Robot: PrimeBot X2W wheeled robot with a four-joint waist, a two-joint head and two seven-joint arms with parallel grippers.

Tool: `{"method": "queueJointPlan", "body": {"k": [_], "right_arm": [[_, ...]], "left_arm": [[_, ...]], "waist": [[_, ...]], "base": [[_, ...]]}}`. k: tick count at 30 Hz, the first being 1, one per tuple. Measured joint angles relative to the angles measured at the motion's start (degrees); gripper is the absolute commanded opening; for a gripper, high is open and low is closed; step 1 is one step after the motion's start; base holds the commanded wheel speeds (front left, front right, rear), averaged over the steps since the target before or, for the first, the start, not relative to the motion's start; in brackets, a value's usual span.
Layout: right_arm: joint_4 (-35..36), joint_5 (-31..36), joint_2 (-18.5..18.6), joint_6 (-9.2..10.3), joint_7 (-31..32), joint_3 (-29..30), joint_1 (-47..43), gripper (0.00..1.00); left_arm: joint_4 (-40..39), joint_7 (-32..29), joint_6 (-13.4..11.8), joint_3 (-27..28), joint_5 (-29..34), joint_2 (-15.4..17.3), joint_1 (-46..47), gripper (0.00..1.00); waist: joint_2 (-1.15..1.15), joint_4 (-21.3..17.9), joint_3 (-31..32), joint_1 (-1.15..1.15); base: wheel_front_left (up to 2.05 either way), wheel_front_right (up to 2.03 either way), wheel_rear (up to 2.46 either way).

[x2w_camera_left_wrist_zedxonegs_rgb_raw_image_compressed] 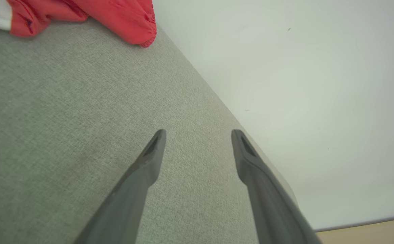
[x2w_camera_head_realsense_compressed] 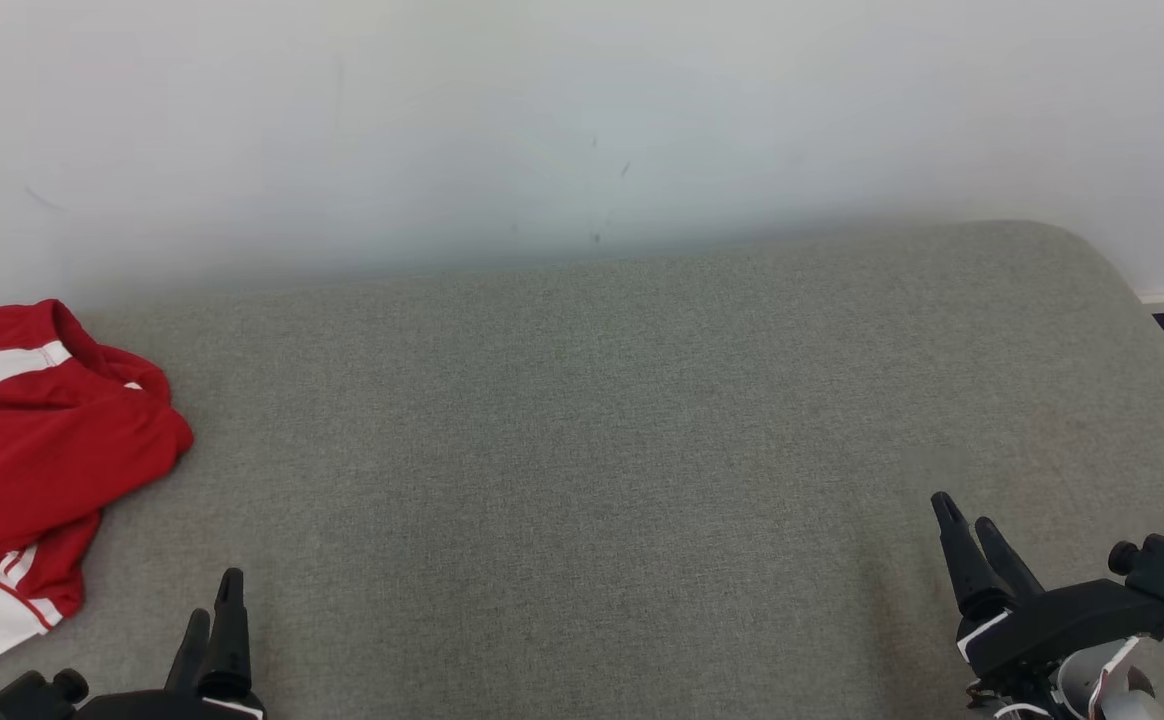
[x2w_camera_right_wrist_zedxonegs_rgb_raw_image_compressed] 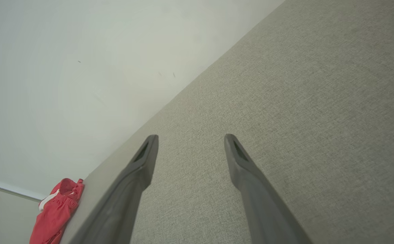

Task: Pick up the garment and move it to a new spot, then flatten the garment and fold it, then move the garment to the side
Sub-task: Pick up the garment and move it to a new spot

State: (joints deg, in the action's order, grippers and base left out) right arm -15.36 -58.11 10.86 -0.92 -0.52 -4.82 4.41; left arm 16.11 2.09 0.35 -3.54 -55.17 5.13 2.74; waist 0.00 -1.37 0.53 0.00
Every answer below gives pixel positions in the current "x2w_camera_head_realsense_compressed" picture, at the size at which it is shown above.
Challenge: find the grey fabric sofa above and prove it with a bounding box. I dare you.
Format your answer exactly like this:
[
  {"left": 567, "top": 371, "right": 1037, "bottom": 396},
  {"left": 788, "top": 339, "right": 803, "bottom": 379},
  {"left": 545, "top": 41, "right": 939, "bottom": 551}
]
[{"left": 0, "top": 220, "right": 1164, "bottom": 720}]

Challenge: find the red shorts white stripe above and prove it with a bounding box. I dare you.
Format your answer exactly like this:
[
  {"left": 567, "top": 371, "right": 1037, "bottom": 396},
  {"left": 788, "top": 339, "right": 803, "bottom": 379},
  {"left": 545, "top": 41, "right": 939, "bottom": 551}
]
[{"left": 0, "top": 299, "right": 195, "bottom": 593}]

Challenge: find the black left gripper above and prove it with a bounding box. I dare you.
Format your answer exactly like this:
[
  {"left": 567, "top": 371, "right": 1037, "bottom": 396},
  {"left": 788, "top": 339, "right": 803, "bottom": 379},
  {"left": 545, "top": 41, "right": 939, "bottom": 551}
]
[{"left": 72, "top": 568, "right": 268, "bottom": 720}]

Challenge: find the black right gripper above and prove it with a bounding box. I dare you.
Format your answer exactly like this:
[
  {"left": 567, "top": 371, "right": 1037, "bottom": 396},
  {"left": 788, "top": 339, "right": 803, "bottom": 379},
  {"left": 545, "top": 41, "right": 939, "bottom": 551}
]
[{"left": 931, "top": 491, "right": 1164, "bottom": 693}]

